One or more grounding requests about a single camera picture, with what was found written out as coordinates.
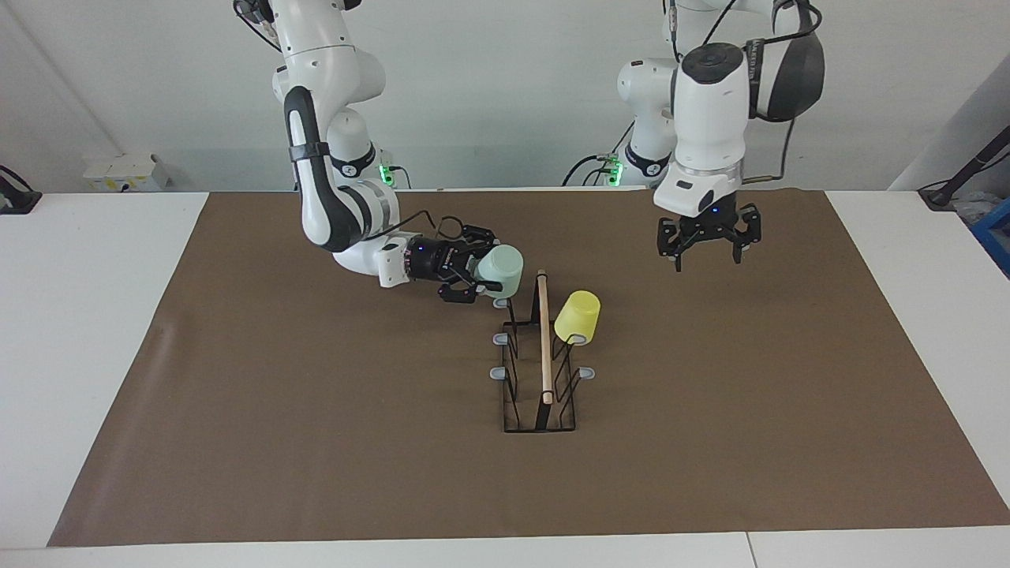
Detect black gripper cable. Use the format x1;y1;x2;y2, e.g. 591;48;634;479
367;208;468;247
702;0;826;187

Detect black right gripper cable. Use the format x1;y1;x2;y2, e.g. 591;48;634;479
367;208;468;247

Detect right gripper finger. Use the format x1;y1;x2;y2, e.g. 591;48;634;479
437;271;484;305
451;224;499;255

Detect black right arm base cable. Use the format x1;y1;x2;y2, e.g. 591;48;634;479
380;154;414;191

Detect wooden rack handle rod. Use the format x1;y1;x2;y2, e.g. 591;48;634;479
536;269;556;406

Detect black wire cup rack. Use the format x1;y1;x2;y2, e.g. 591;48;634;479
489;292;598;434

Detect pale green plastic cup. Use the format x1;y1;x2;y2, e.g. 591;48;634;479
473;244;526;300

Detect black camera stand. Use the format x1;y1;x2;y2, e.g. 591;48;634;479
918;124;1010;212

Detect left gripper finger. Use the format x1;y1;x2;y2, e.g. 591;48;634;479
728;203;763;266
657;216;696;274

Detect black left arm base cables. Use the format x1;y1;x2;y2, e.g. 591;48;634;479
561;118;634;189

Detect white cardboard box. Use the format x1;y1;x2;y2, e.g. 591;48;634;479
83;152;173;193

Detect brown table mat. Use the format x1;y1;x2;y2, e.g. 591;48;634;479
46;189;1010;548

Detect black table clamp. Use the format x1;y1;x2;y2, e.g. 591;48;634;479
0;163;43;216

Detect blue box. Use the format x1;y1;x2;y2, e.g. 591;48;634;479
971;196;1010;279

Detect yellow plastic cup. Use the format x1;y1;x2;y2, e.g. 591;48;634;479
554;290;602;346

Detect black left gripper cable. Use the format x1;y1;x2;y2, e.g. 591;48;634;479
702;0;826;187

